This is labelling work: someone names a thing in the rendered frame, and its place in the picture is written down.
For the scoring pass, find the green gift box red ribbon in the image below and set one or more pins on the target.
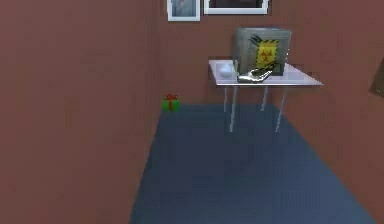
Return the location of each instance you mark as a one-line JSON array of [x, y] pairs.
[[171, 103]]

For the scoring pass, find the grey metal crate yellow label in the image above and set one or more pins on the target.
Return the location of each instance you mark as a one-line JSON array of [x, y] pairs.
[[248, 46]]

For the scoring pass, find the small white framed picture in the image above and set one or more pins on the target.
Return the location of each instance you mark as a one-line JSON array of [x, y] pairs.
[[184, 9]]

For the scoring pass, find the white table with thin legs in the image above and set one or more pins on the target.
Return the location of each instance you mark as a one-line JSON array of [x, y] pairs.
[[300, 79]]

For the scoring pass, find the large white framed picture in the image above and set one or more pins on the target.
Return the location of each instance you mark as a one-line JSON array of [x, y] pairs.
[[236, 6]]

